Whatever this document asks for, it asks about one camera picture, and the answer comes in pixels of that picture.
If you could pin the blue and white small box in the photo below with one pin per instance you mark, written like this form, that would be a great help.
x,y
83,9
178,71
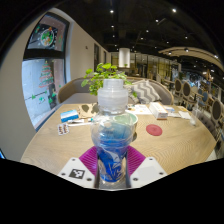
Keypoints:
x,y
69,115

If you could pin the white tissue box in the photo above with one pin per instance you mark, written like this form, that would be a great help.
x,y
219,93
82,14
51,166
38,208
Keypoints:
x,y
158,110

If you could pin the clear blue-labelled drink bottle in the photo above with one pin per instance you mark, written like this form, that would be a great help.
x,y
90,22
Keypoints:
x,y
112,133

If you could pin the group of ceiling spotlights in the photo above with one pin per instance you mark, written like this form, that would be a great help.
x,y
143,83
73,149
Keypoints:
x,y
146,30

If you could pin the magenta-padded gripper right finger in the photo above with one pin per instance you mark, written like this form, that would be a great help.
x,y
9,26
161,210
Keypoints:
x,y
146,171

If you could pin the green leafy potted plant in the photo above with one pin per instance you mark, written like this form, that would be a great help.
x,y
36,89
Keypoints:
x,y
100,77

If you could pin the grey curved sofa bench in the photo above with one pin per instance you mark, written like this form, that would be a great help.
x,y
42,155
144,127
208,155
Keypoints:
x,y
75,90

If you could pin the white paper sheet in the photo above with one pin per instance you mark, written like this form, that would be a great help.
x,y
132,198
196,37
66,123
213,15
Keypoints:
x,y
140,108

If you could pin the group of round-backed chairs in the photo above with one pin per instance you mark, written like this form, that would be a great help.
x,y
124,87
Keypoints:
x,y
200,96

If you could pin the light wooden cutout piece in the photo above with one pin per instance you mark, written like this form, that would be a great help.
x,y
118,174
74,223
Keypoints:
x,y
87,109

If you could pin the clear drinking glass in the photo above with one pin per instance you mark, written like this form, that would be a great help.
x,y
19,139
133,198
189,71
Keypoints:
x,y
193,117

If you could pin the grey chevron cushion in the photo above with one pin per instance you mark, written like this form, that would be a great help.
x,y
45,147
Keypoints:
x,y
144,90

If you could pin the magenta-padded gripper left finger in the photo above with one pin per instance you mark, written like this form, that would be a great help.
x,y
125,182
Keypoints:
x,y
76,170

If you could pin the pill blister pack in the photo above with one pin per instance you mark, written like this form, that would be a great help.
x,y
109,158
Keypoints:
x,y
63,129

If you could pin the flat round red coaster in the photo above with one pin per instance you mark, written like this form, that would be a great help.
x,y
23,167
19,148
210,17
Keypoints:
x,y
154,129

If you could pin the pale green cup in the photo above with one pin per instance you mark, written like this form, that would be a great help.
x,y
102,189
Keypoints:
x,y
132,120

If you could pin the window with festive stickers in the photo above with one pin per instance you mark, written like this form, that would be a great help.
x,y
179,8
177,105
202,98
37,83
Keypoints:
x,y
45,76

